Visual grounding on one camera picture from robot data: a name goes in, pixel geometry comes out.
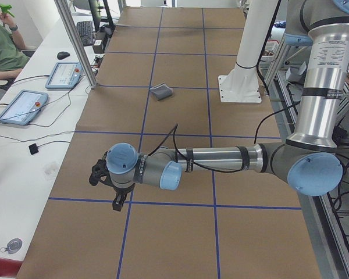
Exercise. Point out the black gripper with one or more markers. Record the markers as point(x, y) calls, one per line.
point(120, 192)

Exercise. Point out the pink towel with white edge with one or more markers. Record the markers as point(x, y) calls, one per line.
point(161, 91)

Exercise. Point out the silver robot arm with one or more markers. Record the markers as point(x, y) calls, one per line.
point(161, 71)

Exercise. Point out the small black square puck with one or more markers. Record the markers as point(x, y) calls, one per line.
point(33, 148)

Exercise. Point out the round metal coil disc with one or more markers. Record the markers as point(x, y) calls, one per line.
point(13, 246)

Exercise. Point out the teach pendant near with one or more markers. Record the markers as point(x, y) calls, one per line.
point(24, 107)

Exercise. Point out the teach pendant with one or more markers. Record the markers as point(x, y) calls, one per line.
point(24, 107)
point(65, 75)

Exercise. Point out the teach pendant far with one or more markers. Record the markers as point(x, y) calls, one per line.
point(65, 75)

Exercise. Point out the black computer mouse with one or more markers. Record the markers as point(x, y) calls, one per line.
point(62, 55)

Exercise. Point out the black box device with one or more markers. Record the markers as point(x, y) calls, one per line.
point(100, 42)

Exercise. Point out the black keyboard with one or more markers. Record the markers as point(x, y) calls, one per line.
point(85, 30)

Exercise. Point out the person in green shirt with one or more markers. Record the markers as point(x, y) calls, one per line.
point(12, 44)

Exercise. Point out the green plastic toy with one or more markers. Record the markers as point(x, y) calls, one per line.
point(6, 8)

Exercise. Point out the electronics board with wires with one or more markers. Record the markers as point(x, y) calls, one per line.
point(96, 64)

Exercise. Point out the white pedestal column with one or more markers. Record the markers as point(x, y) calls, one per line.
point(241, 85)

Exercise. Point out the aluminium frame post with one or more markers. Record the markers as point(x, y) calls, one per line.
point(70, 27)

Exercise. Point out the aluminium table frame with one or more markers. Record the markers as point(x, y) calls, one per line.
point(312, 81)

